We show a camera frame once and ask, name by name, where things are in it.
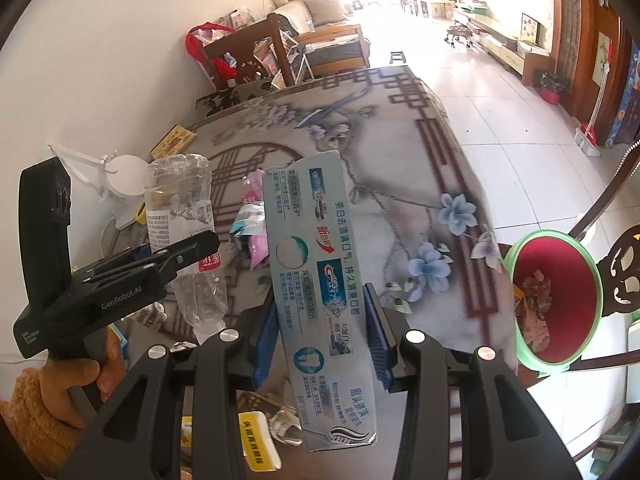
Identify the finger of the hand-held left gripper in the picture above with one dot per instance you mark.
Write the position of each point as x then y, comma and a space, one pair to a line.
190, 252

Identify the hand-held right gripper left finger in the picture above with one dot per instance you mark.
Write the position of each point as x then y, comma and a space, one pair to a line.
267, 332

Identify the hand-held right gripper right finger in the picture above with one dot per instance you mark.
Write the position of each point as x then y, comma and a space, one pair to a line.
379, 335

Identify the clear plastic bottle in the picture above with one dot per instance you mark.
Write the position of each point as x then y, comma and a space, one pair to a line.
177, 200

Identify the pink plastic bag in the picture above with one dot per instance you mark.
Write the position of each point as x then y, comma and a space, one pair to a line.
255, 245

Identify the blue toothpaste box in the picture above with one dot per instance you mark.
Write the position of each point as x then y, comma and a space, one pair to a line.
320, 285

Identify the yellow box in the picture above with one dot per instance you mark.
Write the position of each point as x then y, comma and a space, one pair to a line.
257, 440

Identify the red bin with green rim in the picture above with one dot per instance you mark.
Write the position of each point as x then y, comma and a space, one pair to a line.
570, 300

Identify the person's left forearm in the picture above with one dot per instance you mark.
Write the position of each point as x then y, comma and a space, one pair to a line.
35, 435

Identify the person's left hand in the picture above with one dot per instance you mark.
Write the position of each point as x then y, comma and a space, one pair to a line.
60, 380

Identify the small yellow holder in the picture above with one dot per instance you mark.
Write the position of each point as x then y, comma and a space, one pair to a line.
142, 215

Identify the crumpled silver wrapper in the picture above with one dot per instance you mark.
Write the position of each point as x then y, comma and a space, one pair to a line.
287, 427

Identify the white desk lamp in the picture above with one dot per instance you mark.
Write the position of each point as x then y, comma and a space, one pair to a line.
125, 180

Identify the gold patterned box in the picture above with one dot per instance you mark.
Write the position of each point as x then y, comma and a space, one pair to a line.
174, 142

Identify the dark floral cushion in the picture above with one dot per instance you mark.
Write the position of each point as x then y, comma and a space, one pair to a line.
230, 97

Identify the floral printed tablecloth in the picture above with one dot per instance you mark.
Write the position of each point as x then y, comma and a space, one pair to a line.
390, 160

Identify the red bag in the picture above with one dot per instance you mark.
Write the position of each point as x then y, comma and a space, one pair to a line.
197, 42

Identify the wooden chair with floral cushion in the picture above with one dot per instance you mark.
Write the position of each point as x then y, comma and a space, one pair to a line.
240, 42

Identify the stack of magazines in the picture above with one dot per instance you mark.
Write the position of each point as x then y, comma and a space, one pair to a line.
295, 57

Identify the carved wooden chair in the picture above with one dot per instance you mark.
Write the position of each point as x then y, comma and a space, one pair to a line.
625, 270

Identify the wooden sofa with cushions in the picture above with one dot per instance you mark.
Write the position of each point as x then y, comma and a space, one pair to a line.
330, 35

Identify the small dark stool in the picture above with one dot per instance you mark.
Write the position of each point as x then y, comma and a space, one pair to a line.
396, 56

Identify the white mop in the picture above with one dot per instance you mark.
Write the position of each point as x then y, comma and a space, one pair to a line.
590, 135

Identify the red flowerpot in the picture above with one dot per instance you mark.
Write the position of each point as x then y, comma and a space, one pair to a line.
552, 91

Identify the rolling stool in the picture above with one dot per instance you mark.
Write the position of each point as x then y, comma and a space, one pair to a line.
459, 35

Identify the television cabinet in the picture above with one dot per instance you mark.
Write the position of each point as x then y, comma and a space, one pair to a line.
505, 45

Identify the wooden side table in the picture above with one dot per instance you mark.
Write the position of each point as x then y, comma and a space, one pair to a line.
439, 7

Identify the printed door curtain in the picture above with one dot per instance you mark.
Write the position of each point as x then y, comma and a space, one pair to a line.
627, 100

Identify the small framed picture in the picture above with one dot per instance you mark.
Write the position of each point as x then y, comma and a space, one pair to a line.
531, 27

